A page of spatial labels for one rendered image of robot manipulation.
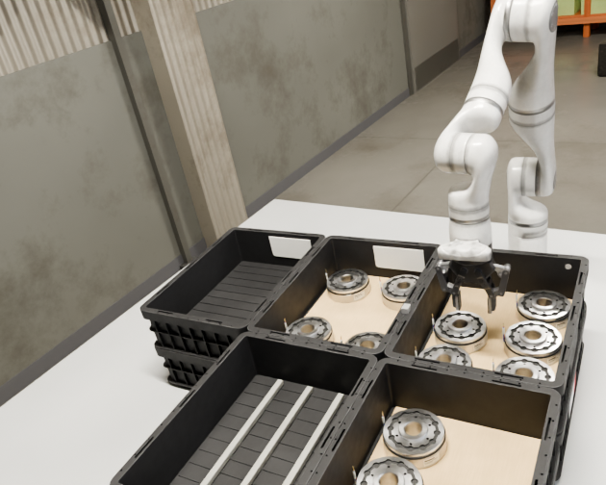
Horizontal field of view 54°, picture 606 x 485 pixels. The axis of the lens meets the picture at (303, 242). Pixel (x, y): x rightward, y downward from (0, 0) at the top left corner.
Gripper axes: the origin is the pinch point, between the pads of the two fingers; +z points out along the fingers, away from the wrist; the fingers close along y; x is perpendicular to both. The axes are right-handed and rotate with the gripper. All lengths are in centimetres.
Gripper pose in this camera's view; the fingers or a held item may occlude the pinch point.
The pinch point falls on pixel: (474, 303)
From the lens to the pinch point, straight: 120.4
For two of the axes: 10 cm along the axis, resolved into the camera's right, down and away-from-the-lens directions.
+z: 1.8, 8.7, 4.6
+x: -4.0, 4.9, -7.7
